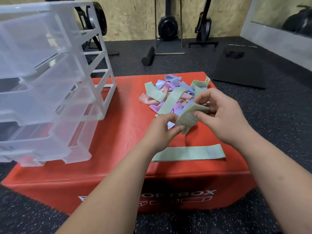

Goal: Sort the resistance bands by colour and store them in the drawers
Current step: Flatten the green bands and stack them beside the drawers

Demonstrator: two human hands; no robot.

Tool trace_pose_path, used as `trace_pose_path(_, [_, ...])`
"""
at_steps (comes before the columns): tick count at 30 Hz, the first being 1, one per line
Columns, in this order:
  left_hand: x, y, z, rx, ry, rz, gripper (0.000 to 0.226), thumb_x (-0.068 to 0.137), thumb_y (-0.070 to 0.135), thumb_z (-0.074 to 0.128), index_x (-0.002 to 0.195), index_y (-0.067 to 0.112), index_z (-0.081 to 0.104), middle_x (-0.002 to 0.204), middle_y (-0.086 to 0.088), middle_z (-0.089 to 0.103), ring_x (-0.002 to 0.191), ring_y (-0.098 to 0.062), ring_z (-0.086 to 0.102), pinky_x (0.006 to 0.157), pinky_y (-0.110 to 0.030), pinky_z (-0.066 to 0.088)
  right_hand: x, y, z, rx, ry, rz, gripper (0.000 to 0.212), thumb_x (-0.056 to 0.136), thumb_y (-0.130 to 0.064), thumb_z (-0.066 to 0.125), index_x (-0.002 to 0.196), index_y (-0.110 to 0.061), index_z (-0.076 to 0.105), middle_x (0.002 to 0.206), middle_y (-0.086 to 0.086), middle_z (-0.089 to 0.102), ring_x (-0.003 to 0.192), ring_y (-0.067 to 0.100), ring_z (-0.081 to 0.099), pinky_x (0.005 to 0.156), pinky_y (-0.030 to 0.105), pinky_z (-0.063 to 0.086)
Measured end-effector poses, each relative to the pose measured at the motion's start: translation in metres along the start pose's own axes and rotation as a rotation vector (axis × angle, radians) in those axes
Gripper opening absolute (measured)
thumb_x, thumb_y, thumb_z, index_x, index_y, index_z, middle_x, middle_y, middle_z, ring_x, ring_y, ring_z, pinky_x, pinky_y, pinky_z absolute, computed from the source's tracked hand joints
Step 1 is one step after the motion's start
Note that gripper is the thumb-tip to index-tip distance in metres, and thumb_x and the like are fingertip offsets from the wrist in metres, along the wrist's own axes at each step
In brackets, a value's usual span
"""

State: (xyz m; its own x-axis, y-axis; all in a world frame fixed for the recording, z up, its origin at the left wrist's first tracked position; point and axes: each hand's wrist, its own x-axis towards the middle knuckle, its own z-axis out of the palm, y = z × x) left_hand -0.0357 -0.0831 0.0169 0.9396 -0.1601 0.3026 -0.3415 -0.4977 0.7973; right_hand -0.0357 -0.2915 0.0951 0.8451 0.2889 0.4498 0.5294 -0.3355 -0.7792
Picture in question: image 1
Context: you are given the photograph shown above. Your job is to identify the person's right hand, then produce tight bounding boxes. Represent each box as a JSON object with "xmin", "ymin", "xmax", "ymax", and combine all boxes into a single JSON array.
[{"xmin": 192, "ymin": 88, "xmax": 253, "ymax": 146}]

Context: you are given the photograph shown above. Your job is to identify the person's left hand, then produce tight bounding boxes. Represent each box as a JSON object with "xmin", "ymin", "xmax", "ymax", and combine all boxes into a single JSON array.
[{"xmin": 139, "ymin": 113, "xmax": 186, "ymax": 156}]

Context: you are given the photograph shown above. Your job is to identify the pile of mixed resistance bands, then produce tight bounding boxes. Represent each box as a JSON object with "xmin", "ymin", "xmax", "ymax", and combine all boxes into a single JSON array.
[{"xmin": 139, "ymin": 74, "xmax": 211, "ymax": 131}]

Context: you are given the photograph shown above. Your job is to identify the stack of green bands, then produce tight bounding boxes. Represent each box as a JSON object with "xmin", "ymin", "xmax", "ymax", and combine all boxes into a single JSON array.
[{"xmin": 151, "ymin": 144, "xmax": 226, "ymax": 163}]

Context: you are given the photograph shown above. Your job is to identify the translucent plastic drawer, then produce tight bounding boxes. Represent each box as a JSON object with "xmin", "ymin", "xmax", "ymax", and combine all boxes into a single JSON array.
[
  {"xmin": 0, "ymin": 99, "xmax": 99, "ymax": 167},
  {"xmin": 0, "ymin": 11, "xmax": 78, "ymax": 78},
  {"xmin": 62, "ymin": 119, "xmax": 99, "ymax": 164},
  {"xmin": 0, "ymin": 52, "xmax": 97, "ymax": 126}
]

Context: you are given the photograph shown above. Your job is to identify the clear plastic drawer unit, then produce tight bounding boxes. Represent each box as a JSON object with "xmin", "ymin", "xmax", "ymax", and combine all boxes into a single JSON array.
[{"xmin": 0, "ymin": 0, "xmax": 117, "ymax": 121}]

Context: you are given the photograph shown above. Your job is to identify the person's right forearm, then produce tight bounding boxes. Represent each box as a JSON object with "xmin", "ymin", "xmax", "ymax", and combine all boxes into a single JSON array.
[{"xmin": 229, "ymin": 133, "xmax": 312, "ymax": 234}]

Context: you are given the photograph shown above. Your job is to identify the person's left forearm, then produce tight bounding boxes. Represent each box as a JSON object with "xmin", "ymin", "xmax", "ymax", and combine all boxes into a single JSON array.
[{"xmin": 56, "ymin": 143, "xmax": 161, "ymax": 234}]

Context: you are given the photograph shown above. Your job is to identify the red soft plyo box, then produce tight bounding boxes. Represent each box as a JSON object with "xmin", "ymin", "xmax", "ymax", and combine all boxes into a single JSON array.
[{"xmin": 1, "ymin": 71, "xmax": 258, "ymax": 215}]

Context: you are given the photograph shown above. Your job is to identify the black exercise mat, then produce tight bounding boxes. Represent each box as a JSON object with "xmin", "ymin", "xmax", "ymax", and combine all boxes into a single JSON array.
[{"xmin": 212, "ymin": 45, "xmax": 267, "ymax": 90}]

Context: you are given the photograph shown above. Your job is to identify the black foam roller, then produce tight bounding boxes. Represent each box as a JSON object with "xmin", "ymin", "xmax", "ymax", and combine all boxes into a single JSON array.
[{"xmin": 141, "ymin": 46, "xmax": 156, "ymax": 66}]

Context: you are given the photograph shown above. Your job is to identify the black upright rowing machine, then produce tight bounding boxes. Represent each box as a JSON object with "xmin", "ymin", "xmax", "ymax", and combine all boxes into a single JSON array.
[{"xmin": 188, "ymin": 0, "xmax": 219, "ymax": 48}]

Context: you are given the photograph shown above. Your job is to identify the black ski machine with stand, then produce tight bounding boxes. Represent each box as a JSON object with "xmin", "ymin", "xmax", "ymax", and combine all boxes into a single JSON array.
[{"xmin": 154, "ymin": 0, "xmax": 186, "ymax": 55}]

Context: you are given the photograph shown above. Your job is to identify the black straps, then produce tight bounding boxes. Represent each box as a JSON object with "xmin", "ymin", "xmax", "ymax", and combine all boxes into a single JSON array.
[{"xmin": 225, "ymin": 50, "xmax": 245, "ymax": 59}]

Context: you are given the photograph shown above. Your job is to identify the wall mirror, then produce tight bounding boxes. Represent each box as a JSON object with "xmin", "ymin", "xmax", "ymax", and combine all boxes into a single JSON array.
[{"xmin": 251, "ymin": 0, "xmax": 312, "ymax": 38}]

